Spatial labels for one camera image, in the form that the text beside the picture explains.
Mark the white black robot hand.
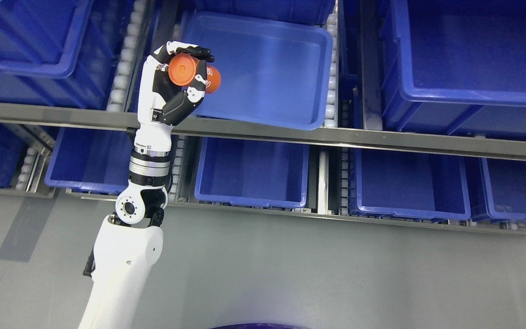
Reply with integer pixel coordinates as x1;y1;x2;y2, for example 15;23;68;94
133;40;215;154

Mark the orange cylindrical capacitor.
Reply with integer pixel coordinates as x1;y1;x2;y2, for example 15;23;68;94
168;53;221;94

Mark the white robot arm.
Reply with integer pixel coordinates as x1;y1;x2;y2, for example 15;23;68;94
79;141;171;329

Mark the white roller track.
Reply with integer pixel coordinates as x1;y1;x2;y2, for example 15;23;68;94
324;11;338;127
15;147;38;191
105;0;151;112

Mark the blue bin lower middle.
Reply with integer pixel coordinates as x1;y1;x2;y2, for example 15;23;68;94
194;138;310;209

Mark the large blue bin upper left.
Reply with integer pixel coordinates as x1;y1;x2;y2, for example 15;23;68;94
0;0;133;110

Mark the large blue bin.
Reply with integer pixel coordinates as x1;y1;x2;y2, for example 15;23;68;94
0;0;133;110
377;0;526;140

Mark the blue shallow tray bin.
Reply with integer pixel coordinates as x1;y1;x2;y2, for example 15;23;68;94
182;12;333;131

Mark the white roller track lower left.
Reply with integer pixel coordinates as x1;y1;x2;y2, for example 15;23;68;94
15;147;38;191

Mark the white roller track middle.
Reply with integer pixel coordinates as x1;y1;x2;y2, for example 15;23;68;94
324;11;338;127

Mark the blue bin top middle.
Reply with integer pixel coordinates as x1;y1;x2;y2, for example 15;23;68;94
192;0;336;25

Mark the large blue bin upper right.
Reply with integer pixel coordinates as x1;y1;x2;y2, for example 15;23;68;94
377;0;526;140

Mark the blue bin far right lower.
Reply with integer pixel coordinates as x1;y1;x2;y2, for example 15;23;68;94
472;158;526;223

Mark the metal shelf front rail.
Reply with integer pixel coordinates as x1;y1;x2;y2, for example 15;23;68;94
0;103;526;161

